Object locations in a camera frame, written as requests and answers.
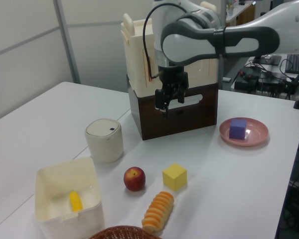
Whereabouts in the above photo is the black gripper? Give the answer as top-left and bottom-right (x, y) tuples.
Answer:
(154, 65), (189, 119)

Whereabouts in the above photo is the purple foam cube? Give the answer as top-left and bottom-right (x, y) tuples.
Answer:
(229, 119), (248, 140)

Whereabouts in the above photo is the yellow foam cube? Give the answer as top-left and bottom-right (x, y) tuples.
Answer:
(162, 163), (188, 192)

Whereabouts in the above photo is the pink plastic plate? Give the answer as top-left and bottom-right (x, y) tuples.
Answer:
(219, 117), (269, 147)

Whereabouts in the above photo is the dark brown drawer box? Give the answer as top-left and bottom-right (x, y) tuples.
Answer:
(126, 74), (219, 141)

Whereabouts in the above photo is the cream toy cabinet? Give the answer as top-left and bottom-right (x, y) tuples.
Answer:
(121, 1), (220, 97)

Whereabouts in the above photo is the cream round lidded canister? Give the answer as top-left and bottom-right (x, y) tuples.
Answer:
(84, 118), (125, 164)

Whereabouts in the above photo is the red toy apple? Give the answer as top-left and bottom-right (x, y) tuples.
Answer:
(123, 166), (147, 192)

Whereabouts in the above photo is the black monitor stand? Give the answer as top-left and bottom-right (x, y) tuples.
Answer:
(252, 54), (282, 66)

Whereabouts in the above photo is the orange striped toy bread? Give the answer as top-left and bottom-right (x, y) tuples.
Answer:
(142, 191), (175, 233)

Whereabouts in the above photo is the black computer keyboard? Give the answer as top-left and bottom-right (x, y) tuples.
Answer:
(285, 53), (299, 74)

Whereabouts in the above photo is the yellow toy banana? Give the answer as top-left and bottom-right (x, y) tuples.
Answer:
(69, 190), (84, 213)

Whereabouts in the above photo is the brown wicker basket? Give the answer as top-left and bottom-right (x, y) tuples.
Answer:
(88, 225), (162, 239)

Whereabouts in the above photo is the cream square plastic bin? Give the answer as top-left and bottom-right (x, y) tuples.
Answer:
(34, 156), (106, 239)

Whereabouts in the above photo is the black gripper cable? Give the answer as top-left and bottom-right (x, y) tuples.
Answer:
(143, 3), (197, 80)

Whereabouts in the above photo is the black electronics box with cables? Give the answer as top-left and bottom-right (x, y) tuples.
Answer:
(233, 65), (299, 100)

